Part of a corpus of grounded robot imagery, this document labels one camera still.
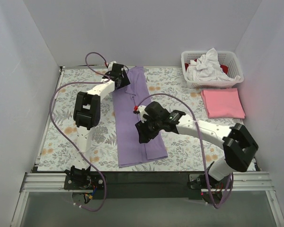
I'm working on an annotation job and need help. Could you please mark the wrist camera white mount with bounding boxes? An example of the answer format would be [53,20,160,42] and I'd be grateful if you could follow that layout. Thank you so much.
[105,61,117,71]
[133,105,148,123]

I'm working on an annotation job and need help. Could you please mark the floral patterned table mat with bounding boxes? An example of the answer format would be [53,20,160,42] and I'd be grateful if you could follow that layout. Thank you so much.
[37,67,260,172]

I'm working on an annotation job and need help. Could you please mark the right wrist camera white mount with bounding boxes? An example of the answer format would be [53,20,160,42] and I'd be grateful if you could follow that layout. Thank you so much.
[133,105,148,123]

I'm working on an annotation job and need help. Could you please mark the red t shirt in basket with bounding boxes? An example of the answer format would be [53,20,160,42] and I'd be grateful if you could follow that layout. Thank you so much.
[184,63,228,74]

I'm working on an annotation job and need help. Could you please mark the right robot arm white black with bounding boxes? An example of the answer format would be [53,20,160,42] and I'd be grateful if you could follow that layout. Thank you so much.
[134,102,258,188]

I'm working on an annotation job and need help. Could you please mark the folded pink t shirt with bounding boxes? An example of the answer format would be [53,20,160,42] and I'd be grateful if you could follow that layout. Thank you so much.
[201,88,246,119]

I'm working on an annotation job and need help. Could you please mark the white plastic laundry basket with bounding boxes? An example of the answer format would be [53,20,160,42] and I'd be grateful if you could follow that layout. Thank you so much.
[181,51,244,88]

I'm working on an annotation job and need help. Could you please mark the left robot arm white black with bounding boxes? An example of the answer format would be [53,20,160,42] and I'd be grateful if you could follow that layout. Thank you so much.
[73,61,130,159]

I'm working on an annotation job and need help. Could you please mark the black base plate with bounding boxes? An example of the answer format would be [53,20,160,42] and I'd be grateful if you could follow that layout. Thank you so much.
[64,170,208,200]

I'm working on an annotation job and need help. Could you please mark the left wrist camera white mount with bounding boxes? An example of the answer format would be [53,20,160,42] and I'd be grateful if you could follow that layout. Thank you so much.
[105,61,117,71]

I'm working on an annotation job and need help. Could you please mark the white crumpled t shirt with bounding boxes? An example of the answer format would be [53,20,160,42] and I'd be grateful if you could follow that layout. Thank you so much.
[186,48,241,82]

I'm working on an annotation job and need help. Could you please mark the purple t shirt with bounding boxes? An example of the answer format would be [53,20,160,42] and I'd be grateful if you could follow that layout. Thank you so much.
[112,65,169,168]

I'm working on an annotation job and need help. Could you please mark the aluminium rail frame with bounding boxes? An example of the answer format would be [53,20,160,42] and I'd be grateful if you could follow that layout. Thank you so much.
[12,171,284,227]

